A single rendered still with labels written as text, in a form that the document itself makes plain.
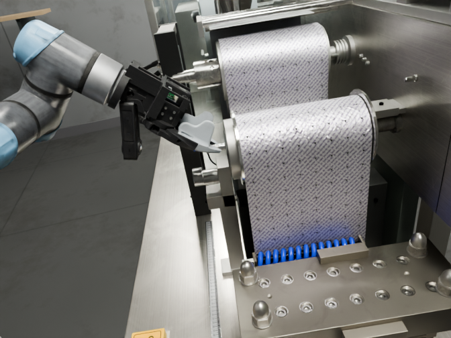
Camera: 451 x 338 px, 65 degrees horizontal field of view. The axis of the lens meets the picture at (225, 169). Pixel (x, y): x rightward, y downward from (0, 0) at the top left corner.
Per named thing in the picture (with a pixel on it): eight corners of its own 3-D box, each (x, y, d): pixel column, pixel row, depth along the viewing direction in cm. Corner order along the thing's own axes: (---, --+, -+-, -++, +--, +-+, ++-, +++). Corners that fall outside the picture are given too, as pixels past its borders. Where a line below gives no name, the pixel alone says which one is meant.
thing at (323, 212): (256, 265, 77) (247, 195, 68) (363, 247, 77) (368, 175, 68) (256, 266, 77) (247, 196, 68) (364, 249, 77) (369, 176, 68)
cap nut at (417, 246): (403, 246, 71) (405, 229, 68) (421, 243, 71) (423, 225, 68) (412, 259, 68) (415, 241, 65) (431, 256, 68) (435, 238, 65)
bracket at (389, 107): (363, 109, 70) (364, 100, 69) (392, 104, 70) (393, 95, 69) (374, 119, 66) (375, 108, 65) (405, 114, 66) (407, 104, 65)
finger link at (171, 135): (198, 147, 62) (152, 123, 59) (193, 154, 62) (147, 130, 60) (198, 137, 66) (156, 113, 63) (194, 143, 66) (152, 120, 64)
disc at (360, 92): (339, 121, 80) (355, 72, 67) (341, 120, 80) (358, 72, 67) (362, 178, 72) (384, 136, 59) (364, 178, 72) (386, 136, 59)
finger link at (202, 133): (235, 137, 62) (188, 111, 60) (217, 163, 65) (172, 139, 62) (233, 131, 65) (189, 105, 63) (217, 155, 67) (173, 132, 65)
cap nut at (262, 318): (249, 312, 63) (247, 295, 60) (270, 309, 63) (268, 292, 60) (253, 331, 59) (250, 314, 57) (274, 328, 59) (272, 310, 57)
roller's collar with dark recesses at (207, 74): (197, 84, 91) (192, 59, 88) (221, 80, 91) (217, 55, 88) (198, 92, 86) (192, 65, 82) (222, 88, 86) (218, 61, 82)
